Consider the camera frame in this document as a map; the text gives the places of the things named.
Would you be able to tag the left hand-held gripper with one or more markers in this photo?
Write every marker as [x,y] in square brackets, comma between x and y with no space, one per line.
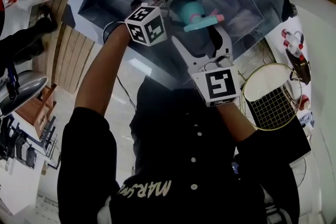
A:
[145,23]

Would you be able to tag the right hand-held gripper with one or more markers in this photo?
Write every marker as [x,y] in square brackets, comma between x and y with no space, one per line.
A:
[220,84]

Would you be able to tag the teal spray bottle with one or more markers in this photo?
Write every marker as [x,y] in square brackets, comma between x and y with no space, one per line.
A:
[189,10]

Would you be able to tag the pink teal spray nozzle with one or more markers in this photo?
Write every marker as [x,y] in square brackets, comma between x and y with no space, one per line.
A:
[199,25]

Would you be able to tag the person's left forearm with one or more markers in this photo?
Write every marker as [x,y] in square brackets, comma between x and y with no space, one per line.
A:
[105,68]

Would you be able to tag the person's right forearm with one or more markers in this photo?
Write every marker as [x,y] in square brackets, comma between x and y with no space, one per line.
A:
[236,120]

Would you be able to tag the white round seat cushion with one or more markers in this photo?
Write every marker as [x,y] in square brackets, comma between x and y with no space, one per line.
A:
[262,81]

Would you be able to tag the white low shelf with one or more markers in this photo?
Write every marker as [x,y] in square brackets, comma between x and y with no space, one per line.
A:
[273,42]

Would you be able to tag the black handheld device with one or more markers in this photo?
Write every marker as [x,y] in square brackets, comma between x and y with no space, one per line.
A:
[290,11]

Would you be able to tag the dark brown bag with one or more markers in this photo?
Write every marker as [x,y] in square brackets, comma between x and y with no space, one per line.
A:
[299,68]

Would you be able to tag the person's black shirt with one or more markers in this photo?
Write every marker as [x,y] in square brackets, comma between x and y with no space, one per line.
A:
[170,152]

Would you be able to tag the red round container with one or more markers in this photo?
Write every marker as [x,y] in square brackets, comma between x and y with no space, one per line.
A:
[305,102]

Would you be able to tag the wooden slatted platform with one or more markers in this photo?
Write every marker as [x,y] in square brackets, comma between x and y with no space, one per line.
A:
[71,60]

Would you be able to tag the large black box cabinet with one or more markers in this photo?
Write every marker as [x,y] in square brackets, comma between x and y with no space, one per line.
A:
[288,144]

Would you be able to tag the grey chair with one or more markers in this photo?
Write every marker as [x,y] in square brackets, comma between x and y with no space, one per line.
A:
[23,86]

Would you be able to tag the wooden stool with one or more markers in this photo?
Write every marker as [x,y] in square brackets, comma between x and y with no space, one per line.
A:
[34,112]

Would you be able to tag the black metal rack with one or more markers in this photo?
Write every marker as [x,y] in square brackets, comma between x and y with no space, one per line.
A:
[15,144]

